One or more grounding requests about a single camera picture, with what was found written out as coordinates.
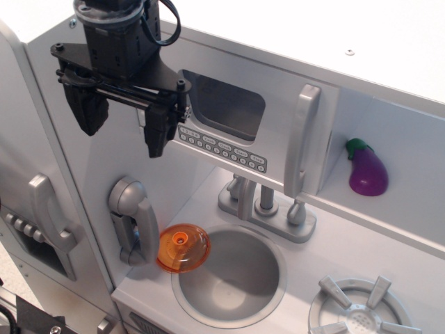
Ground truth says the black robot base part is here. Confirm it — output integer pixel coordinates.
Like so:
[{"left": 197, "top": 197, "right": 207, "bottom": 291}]
[{"left": 1, "top": 280, "right": 70, "bottom": 334}]

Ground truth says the grey fridge water dispenser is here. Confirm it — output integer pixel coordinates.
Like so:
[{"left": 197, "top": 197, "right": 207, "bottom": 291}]
[{"left": 1, "top": 206, "right": 76, "bottom": 281}]

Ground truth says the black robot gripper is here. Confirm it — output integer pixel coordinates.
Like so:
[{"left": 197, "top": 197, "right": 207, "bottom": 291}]
[{"left": 51, "top": 1, "right": 191, "bottom": 158}]

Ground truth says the grey oven handle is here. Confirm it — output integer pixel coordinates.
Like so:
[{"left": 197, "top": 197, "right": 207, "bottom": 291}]
[{"left": 97, "top": 318, "right": 113, "bottom": 334}]

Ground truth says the grey toy stove burner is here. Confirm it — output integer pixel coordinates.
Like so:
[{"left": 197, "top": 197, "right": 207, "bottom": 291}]
[{"left": 308, "top": 276, "right": 422, "bottom": 333}]

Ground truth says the round metal sink bowl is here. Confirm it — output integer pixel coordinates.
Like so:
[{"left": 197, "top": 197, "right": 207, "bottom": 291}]
[{"left": 171, "top": 225, "right": 287, "bottom": 329}]

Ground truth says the orange transparent pot lid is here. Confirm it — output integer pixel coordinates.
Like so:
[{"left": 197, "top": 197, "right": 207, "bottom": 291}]
[{"left": 156, "top": 223, "right": 211, "bottom": 273}]

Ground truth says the grey fridge door handle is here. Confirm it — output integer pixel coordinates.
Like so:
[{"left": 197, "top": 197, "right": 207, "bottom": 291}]
[{"left": 29, "top": 173, "right": 77, "bottom": 253}]

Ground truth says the white toy microwave door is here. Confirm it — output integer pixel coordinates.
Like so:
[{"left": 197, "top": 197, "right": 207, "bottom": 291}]
[{"left": 154, "top": 68, "right": 341, "bottom": 196}]

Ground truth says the purple toy eggplant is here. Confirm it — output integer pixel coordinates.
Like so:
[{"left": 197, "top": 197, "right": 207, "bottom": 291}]
[{"left": 346, "top": 138, "right": 389, "bottom": 197}]

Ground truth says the grey toy faucet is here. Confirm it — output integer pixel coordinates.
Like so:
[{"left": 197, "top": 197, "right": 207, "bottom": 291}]
[{"left": 218, "top": 175, "right": 317, "bottom": 244}]

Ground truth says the grey toy telephone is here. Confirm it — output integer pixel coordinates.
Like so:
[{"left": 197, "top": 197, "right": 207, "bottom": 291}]
[{"left": 108, "top": 177, "right": 159, "bottom": 267}]

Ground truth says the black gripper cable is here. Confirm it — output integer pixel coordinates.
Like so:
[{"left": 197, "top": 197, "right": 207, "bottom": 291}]
[{"left": 140, "top": 0, "right": 182, "bottom": 46}]

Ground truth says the grey microwave door handle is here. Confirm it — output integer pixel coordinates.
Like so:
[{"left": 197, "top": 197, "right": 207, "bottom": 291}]
[{"left": 284, "top": 84, "right": 321, "bottom": 198}]

